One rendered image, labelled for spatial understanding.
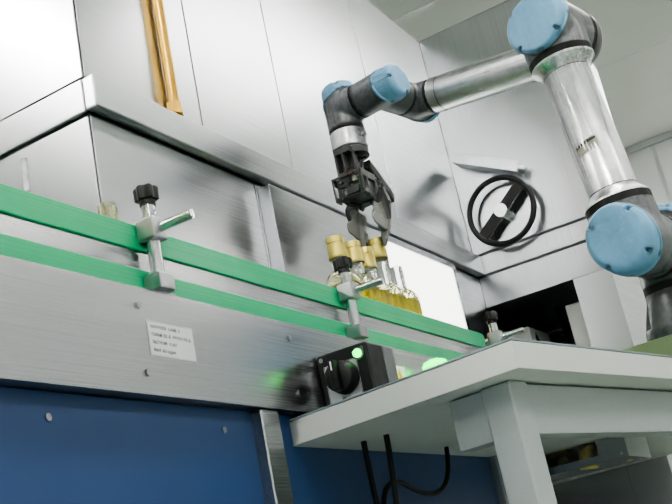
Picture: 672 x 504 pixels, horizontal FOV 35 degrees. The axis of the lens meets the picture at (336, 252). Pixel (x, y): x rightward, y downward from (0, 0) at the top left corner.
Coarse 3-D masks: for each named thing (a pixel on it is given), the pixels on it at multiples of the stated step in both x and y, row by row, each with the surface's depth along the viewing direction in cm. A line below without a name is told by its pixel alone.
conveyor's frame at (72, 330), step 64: (0, 256) 98; (0, 320) 95; (64, 320) 102; (128, 320) 111; (192, 320) 121; (256, 320) 133; (0, 384) 95; (64, 384) 99; (128, 384) 107; (192, 384) 117; (256, 384) 128; (320, 384) 142
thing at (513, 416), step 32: (512, 384) 120; (480, 416) 122; (512, 416) 119; (544, 416) 124; (576, 416) 130; (608, 416) 136; (640, 416) 143; (480, 448) 124; (512, 448) 118; (512, 480) 118; (544, 480) 118
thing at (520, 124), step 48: (432, 48) 329; (480, 48) 320; (528, 96) 309; (480, 144) 314; (528, 144) 306; (480, 192) 311; (576, 192) 296; (528, 240) 301; (576, 240) 293; (528, 288) 298
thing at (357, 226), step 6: (354, 210) 214; (354, 216) 214; (360, 216) 215; (348, 222) 211; (354, 222) 213; (360, 222) 214; (366, 222) 215; (348, 228) 211; (354, 228) 213; (360, 228) 214; (354, 234) 212; (360, 234) 214; (366, 234) 214; (360, 240) 214; (366, 240) 214
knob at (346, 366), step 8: (336, 360) 138; (344, 360) 140; (328, 368) 138; (336, 368) 137; (344, 368) 138; (352, 368) 138; (328, 376) 139; (336, 376) 137; (344, 376) 137; (352, 376) 137; (328, 384) 138; (336, 384) 136; (344, 384) 137; (352, 384) 138; (344, 392) 138
